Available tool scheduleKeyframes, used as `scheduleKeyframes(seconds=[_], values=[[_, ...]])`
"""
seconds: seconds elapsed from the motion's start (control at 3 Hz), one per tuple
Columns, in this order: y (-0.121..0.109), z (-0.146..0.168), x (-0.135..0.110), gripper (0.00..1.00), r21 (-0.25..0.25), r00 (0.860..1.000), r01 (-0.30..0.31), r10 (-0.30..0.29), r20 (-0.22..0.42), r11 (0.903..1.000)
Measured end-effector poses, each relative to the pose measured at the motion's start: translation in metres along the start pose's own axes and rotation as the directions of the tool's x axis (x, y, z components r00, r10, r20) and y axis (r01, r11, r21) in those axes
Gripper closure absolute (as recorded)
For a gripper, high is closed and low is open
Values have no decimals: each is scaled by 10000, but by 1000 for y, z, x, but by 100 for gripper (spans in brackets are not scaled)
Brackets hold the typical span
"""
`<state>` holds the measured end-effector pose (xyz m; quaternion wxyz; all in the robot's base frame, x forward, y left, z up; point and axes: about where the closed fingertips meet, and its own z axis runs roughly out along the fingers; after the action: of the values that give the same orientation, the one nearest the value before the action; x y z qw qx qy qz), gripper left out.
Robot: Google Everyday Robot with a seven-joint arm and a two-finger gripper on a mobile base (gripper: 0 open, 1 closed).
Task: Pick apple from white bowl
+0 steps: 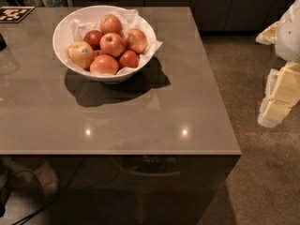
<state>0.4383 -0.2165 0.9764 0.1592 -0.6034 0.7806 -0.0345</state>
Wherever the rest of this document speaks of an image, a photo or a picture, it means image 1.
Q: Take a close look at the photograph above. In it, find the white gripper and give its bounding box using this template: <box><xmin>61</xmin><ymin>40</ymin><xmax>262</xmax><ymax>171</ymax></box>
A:
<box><xmin>255</xmin><ymin>0</ymin><xmax>300</xmax><ymax>128</ymax></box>

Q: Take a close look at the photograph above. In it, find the white paper bowl liner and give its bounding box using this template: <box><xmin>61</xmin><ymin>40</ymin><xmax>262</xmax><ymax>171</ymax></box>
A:
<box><xmin>65</xmin><ymin>8</ymin><xmax>164</xmax><ymax>77</ymax></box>

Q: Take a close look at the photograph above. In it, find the front red-yellow apple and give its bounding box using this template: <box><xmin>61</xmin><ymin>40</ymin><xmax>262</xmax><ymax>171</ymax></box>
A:
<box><xmin>90</xmin><ymin>54</ymin><xmax>119</xmax><ymax>75</ymax></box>

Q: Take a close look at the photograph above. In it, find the small hidden red apple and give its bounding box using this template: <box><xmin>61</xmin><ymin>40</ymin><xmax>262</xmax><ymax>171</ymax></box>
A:
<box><xmin>93</xmin><ymin>50</ymin><xmax>104</xmax><ymax>58</ymax></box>

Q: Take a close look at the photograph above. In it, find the dark red apple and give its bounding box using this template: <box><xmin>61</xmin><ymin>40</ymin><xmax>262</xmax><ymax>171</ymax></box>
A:
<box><xmin>83</xmin><ymin>30</ymin><xmax>103</xmax><ymax>50</ymax></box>

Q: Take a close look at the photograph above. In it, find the yellow apple with sticker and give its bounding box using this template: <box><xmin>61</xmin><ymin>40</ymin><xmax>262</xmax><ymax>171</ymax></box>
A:
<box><xmin>67</xmin><ymin>41</ymin><xmax>94</xmax><ymax>69</ymax></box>

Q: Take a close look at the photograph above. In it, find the black white fiducial marker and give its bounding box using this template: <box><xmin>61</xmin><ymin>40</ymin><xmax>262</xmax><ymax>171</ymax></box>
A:
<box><xmin>0</xmin><ymin>6</ymin><xmax>35</xmax><ymax>23</ymax></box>

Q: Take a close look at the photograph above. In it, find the black object at left edge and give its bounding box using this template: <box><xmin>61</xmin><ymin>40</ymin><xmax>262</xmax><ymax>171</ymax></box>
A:
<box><xmin>0</xmin><ymin>33</ymin><xmax>7</xmax><ymax>51</ymax></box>

